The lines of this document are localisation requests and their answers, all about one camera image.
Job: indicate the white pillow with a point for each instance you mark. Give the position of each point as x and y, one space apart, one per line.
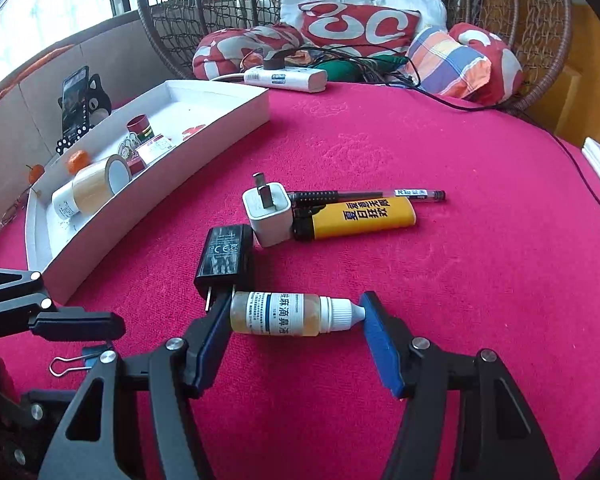
432 12

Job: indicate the blue binder clip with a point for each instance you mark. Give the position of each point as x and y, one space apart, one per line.
61 366

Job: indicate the yellow lighter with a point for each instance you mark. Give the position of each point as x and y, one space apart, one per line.
351 218

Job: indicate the dark red small jar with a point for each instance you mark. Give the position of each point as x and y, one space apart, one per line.
140 126

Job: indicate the red rectangular box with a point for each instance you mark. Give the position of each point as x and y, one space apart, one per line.
136 165

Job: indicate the white dropper bottle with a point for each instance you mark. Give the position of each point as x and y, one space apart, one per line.
291 314

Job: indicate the small white medicine box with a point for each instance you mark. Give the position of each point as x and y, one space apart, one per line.
153 149

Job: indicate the green pouch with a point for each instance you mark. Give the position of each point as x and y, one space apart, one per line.
374 70

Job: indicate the clear plastic clip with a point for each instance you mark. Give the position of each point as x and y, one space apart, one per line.
127 148

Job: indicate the smartphone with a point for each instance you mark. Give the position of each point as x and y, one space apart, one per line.
74 106

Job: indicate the red white seat cushion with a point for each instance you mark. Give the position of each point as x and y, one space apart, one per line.
230 51

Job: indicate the wooden glass door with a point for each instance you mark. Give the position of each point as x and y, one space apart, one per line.
580 70

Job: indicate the plaid checkered cushion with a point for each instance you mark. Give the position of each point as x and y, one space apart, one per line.
441 65

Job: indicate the white plastic bottle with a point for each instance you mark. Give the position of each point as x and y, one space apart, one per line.
64 203

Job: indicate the orange mandarin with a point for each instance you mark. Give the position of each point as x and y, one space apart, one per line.
78 161

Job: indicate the orange cloth on sill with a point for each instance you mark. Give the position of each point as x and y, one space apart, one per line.
31 66

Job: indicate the cat shaped phone stand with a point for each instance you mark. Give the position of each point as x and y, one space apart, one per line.
98 105

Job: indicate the brown tape roll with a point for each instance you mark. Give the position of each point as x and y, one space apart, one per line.
94 185

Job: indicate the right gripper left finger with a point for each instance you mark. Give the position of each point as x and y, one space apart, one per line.
97 437

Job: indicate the red white square cushion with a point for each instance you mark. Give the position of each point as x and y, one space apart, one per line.
366 30

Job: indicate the black power adapter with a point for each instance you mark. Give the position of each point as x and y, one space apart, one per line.
225 263

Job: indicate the black red pen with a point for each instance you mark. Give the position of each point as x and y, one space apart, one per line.
315 198

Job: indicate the small mandarin on paper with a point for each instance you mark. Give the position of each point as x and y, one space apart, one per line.
35 172

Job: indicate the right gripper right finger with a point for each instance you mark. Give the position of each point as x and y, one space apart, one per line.
498 436

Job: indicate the white USB charger plug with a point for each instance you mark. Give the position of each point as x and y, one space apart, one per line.
268 208

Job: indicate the white cardboard tray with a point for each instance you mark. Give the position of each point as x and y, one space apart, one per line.
201 118

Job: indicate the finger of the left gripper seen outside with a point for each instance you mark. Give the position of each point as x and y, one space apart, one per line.
26 306

